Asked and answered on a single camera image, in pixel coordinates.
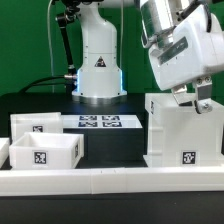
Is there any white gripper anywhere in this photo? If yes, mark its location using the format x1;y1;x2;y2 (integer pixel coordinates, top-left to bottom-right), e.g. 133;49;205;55
148;5;224;114

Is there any white drawer cabinet box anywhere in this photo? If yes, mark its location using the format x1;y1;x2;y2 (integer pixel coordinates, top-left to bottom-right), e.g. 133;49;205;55
143;93;224;167

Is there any white drawer tray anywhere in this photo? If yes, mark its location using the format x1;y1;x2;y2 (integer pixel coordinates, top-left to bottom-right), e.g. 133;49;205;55
10;112;63;141
9;132;84;170

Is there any white front drawer tray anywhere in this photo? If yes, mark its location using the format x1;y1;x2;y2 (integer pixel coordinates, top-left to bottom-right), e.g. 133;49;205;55
9;132;84;170

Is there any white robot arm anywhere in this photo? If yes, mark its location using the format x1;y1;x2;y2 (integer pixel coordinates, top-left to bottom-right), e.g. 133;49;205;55
55;0;224;113

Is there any white fiducial marker sheet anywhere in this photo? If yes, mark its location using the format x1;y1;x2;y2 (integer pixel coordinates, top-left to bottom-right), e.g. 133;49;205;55
62;115;142;129

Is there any white hanging cable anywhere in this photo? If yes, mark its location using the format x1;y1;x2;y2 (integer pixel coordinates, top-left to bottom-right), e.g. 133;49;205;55
46;0;57;94

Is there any black cable bundle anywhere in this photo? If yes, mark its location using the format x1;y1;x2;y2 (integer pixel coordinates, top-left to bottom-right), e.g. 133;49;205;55
18;75;75;94

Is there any white left barrier rail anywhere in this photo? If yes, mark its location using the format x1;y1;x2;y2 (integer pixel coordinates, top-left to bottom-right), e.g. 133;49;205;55
0;138;10;168

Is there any white barrier rail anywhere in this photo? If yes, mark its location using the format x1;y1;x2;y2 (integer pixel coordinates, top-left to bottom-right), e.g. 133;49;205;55
0;138;10;168
0;166;224;196

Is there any white front barrier rail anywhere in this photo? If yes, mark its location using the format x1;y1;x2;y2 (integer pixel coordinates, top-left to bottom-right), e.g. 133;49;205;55
0;166;224;196

